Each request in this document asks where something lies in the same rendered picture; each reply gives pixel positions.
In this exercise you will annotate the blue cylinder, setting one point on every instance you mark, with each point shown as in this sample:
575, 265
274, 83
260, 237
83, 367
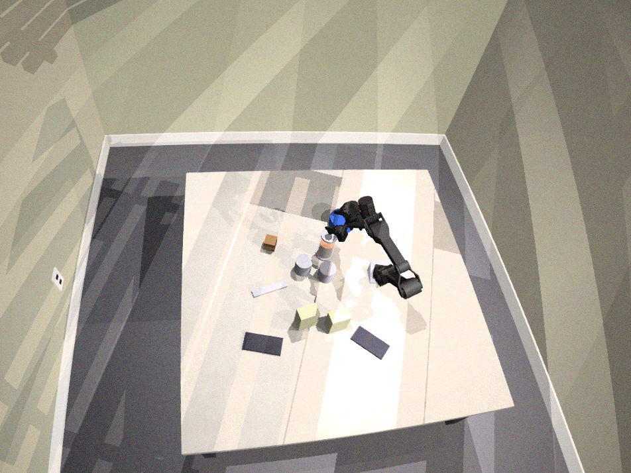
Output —
337, 220

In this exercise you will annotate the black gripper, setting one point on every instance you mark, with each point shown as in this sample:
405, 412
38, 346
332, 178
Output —
341, 230

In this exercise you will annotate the grey cylinder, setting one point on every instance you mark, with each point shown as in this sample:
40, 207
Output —
303, 265
326, 272

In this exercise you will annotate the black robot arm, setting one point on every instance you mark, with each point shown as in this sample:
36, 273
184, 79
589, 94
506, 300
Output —
379, 231

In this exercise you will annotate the orange cube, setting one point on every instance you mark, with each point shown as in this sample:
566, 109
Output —
270, 242

